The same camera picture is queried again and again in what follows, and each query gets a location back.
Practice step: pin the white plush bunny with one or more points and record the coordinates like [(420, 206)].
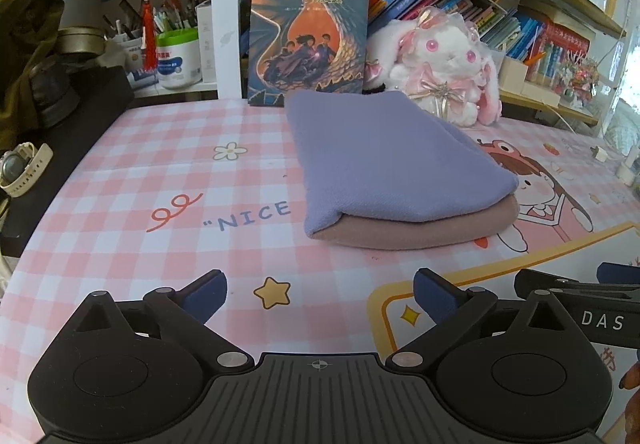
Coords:
[(440, 59)]

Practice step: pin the dragon cover book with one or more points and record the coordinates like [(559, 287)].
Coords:
[(307, 34)]

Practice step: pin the white can green lid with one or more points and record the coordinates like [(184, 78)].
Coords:
[(179, 61)]

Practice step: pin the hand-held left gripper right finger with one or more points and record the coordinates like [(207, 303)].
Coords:
[(430, 296)]

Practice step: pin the white power plug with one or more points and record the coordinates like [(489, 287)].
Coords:
[(600, 154)]

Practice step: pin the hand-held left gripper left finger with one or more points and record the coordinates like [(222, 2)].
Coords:
[(207, 296)]

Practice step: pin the white carton box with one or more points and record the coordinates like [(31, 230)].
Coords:
[(206, 44)]

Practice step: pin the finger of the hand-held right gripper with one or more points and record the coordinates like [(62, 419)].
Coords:
[(620, 274), (590, 290)]

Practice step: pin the purple and brown sweater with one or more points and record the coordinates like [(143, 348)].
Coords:
[(375, 149)]

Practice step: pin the dark olive cloth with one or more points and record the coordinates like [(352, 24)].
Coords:
[(25, 49)]

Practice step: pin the row of colourful books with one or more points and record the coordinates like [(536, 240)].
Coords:
[(500, 19)]

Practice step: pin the pink checked table mat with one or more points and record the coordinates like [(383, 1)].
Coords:
[(175, 249)]

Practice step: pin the beige storage box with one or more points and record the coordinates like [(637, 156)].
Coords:
[(525, 79)]

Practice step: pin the round metal tin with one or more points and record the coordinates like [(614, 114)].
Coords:
[(80, 40)]

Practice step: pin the bunch of pens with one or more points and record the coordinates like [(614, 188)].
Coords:
[(165, 14)]

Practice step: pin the white wooden bookshelf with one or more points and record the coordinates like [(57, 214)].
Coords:
[(227, 14)]

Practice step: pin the red tassel charm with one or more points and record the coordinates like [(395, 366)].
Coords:
[(148, 34)]

